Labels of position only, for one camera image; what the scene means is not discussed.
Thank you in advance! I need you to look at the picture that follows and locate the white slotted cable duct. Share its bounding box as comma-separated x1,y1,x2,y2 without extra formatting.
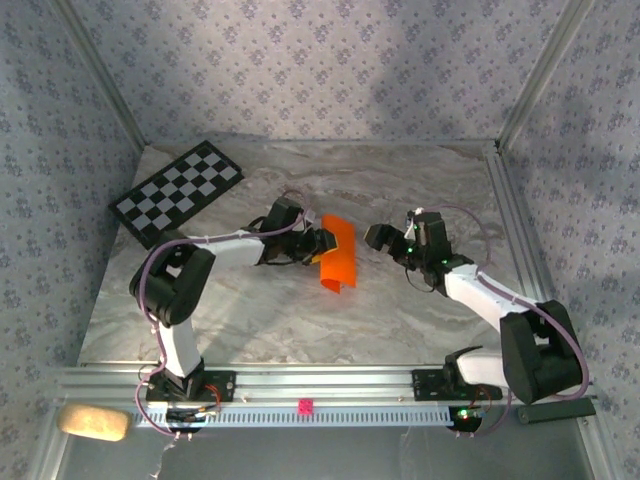
132,403,461,429

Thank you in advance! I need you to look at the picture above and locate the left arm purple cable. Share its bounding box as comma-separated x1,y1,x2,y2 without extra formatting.
133,188,314,444

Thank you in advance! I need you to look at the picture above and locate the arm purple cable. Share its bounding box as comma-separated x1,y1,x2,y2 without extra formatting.
133,188,314,444
417,202,591,441

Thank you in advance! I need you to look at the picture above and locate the tan sponge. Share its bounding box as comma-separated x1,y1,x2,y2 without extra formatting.
56,403,132,443

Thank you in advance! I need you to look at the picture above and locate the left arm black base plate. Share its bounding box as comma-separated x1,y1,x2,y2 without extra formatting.
145,368,237,403

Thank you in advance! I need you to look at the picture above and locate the thin aluminium edge strip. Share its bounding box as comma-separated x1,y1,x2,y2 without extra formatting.
144,139,499,149

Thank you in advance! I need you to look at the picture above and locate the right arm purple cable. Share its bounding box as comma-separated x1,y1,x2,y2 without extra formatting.
417,202,591,441

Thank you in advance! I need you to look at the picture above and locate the aluminium frame leg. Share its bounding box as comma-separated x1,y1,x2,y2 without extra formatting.
29,407,69,480
577,417,619,480

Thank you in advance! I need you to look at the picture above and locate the long aluminium mounting rail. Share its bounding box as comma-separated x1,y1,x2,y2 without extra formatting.
52,363,599,407

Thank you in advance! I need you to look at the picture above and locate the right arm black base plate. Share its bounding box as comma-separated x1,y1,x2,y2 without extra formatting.
410,367,504,403

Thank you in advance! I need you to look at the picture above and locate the aluminium side rail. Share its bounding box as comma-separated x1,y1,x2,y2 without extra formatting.
483,149,556,311

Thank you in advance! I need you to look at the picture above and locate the black white checkerboard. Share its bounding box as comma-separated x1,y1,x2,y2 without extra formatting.
107,140,246,251

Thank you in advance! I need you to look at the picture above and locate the aluminium frame post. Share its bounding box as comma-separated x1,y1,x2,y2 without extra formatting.
49,0,149,154
497,0,599,151

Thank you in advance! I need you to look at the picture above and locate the flat black bar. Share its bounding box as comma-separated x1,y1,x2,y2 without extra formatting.
517,398,598,426

